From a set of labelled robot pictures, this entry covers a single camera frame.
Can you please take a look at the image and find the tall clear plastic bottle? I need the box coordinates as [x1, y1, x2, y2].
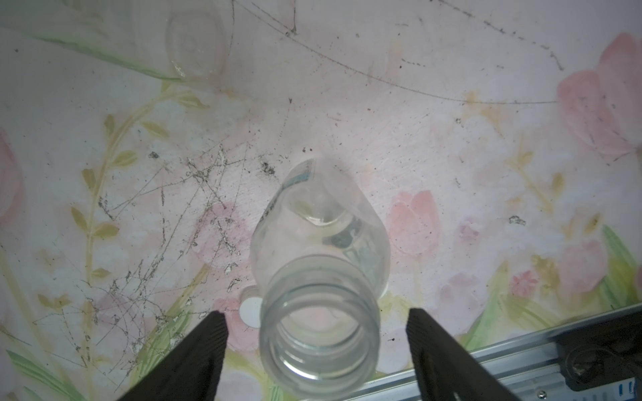
[164, 1, 229, 85]

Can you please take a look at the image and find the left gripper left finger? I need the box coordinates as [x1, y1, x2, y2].
[121, 311, 228, 401]

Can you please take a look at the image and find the floral pink table mat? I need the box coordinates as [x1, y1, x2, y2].
[1, 1, 641, 400]

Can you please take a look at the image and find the short clear plastic bottle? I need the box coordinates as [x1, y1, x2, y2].
[250, 158, 391, 400]

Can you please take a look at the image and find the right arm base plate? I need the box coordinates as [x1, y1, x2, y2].
[554, 312, 641, 392]

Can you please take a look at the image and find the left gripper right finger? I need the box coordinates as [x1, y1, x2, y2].
[406, 308, 518, 400]

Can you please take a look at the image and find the aluminium mounting rail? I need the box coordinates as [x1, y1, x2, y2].
[348, 305, 641, 400]

